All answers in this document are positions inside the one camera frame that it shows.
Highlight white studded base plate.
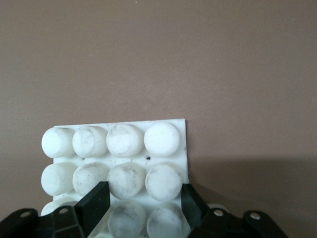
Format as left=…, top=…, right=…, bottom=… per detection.
left=40, top=118, right=190, bottom=238

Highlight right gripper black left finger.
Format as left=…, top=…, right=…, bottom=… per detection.
left=0, top=181, right=111, bottom=238

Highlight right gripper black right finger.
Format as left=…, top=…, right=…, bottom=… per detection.
left=181, top=183, right=284, bottom=238

